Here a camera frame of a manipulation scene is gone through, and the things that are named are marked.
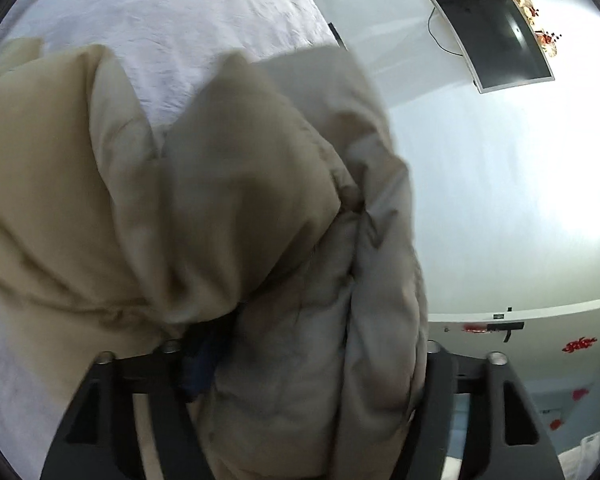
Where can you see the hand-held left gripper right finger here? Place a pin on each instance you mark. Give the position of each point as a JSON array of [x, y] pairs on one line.
[[480, 400]]

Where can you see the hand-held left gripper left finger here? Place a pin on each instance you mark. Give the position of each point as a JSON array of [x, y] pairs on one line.
[[100, 410]]

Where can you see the beige puffer jacket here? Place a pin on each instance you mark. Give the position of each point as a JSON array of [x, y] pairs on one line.
[[220, 240]]

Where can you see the white door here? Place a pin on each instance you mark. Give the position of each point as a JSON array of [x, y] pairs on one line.
[[570, 360]]

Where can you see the red paper sticker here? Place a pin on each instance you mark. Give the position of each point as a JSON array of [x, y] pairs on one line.
[[577, 345]]

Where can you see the white cloth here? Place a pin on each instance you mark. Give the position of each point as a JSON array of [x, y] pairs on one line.
[[592, 452]]

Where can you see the red flower decoration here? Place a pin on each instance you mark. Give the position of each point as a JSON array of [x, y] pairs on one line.
[[525, 2], [550, 42]]

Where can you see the wall-mounted television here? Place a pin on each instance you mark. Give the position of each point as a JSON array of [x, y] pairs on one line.
[[490, 20]]

